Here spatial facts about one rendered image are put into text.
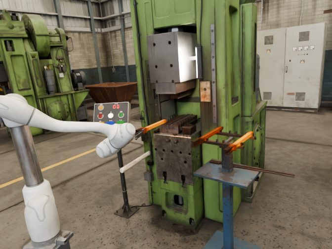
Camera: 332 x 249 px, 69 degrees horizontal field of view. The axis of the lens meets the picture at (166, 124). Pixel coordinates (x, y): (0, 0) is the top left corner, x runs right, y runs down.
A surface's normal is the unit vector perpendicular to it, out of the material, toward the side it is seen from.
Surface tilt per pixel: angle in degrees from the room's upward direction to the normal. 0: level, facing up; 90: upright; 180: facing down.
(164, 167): 90
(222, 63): 90
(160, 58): 90
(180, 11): 90
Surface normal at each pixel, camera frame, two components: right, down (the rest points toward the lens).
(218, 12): -0.51, 0.26
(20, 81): 0.70, 0.11
